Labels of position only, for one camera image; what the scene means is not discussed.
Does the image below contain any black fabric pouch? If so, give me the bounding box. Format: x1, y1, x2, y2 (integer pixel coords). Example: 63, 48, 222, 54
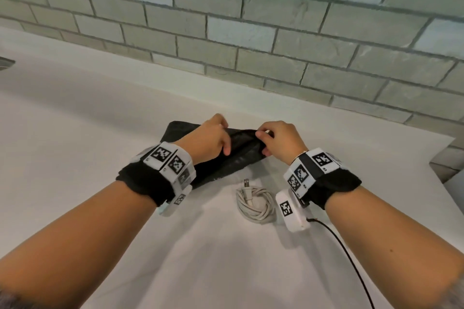
159, 120, 275, 190

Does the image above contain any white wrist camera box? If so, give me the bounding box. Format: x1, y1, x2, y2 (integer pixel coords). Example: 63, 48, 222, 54
159, 185, 193, 217
275, 189, 313, 234

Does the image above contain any person's right forearm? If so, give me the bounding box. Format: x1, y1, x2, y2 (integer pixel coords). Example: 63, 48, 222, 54
324, 185, 464, 309

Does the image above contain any person's right hand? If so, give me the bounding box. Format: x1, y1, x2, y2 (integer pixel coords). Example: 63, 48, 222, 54
255, 120, 309, 166

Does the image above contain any thin black cable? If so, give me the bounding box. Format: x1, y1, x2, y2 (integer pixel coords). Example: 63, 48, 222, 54
305, 217, 375, 309

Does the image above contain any person's left hand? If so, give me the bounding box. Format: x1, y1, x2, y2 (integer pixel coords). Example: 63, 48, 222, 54
173, 113, 232, 167

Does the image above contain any person's left forearm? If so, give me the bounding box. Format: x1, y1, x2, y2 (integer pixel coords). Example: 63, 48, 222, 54
0, 179, 158, 309

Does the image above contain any black wristband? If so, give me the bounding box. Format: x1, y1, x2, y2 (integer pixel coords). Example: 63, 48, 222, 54
116, 164, 175, 208
310, 169, 363, 211

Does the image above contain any coiled white cable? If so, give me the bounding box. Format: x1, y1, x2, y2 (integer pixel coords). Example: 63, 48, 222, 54
236, 179, 276, 225

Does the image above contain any white marker wrist bracelet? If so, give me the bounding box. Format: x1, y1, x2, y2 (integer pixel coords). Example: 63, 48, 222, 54
137, 141, 197, 194
283, 147, 343, 199

